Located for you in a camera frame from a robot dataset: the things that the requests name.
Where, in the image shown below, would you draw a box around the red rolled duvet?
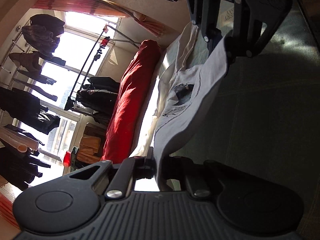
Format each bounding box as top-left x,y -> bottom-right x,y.
101,40 -> 161,164

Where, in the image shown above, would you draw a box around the metal clothes drying rack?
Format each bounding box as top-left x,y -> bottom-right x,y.
63,24 -> 141,117

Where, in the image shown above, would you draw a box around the white printed t-shirt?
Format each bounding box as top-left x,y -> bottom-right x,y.
130,21 -> 237,190

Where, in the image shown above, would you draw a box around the hanging dark clothes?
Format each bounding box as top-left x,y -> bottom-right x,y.
1,14 -> 66,191

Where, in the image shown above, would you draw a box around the orange cloth on chair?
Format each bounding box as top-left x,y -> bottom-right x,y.
76,134 -> 101,164

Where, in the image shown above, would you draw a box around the red plastic bowl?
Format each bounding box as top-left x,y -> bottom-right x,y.
63,151 -> 72,167

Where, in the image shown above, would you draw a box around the orange red curtain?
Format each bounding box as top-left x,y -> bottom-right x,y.
32,0 -> 169,37

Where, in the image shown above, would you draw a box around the dark jackets on rack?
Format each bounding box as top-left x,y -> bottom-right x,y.
76,76 -> 120,127

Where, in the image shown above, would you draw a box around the green bed blanket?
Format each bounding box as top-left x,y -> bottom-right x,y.
176,5 -> 319,239

